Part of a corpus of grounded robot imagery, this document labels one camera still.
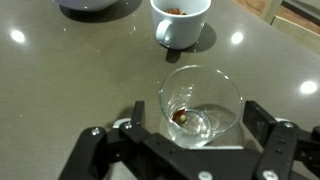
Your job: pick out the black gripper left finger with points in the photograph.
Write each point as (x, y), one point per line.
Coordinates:
(90, 153)

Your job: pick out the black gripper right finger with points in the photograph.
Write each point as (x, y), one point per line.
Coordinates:
(276, 150)

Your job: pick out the clear glass bowl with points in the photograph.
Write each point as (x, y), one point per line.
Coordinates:
(200, 100)

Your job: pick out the colourful cereal pieces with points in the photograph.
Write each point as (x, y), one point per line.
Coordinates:
(180, 115)

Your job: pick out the white ceramic bowl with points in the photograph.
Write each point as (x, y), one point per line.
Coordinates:
(86, 4)

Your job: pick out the cream wooden chair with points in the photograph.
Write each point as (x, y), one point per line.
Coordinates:
(293, 20)

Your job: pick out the white ceramic mug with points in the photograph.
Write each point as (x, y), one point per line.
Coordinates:
(181, 28)

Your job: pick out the brown cereal pieces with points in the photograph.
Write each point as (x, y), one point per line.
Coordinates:
(175, 11)

